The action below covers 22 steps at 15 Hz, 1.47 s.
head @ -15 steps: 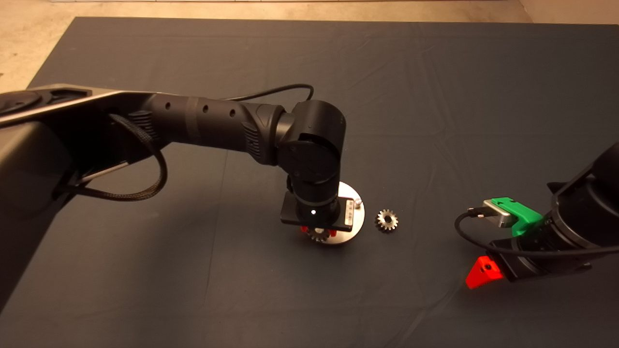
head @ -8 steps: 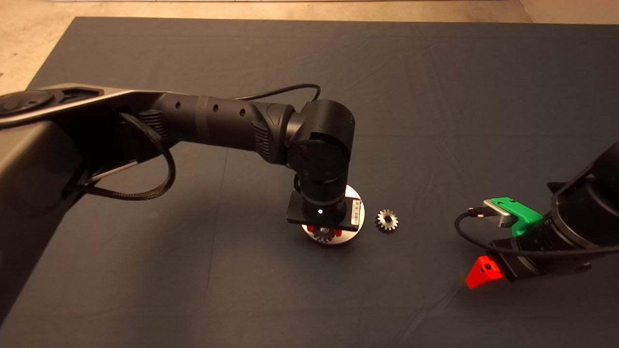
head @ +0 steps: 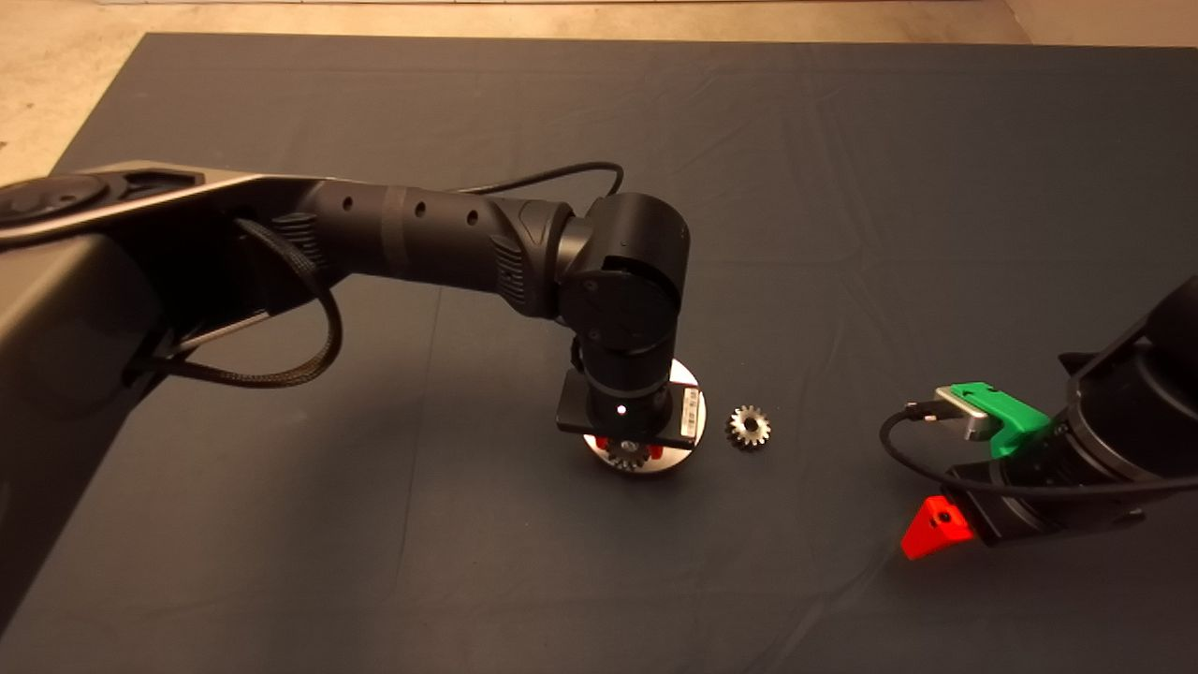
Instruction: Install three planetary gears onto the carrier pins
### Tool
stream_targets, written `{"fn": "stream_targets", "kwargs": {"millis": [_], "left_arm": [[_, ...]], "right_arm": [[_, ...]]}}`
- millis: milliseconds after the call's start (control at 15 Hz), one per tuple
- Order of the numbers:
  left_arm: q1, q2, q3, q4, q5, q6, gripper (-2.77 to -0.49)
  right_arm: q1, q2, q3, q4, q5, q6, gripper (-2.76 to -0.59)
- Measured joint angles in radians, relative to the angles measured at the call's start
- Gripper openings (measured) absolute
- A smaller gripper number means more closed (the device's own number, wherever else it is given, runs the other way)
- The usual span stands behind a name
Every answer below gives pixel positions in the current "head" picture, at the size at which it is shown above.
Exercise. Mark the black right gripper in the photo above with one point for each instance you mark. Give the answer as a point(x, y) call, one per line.
point(1046, 510)

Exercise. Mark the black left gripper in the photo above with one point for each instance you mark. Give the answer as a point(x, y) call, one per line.
point(627, 412)

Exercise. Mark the bright steel planetary gear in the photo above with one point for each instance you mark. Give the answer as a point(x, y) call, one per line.
point(627, 457)

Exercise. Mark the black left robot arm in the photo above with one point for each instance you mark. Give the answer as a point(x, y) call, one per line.
point(421, 234)

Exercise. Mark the round metal carrier plate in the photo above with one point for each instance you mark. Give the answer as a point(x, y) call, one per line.
point(688, 374)

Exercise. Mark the dark grey table cloth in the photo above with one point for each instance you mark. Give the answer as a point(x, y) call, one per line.
point(842, 187)

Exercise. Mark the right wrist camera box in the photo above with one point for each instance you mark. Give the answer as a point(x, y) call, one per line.
point(970, 417)

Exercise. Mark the right green camera mount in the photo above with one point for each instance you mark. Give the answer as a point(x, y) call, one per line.
point(1022, 423)

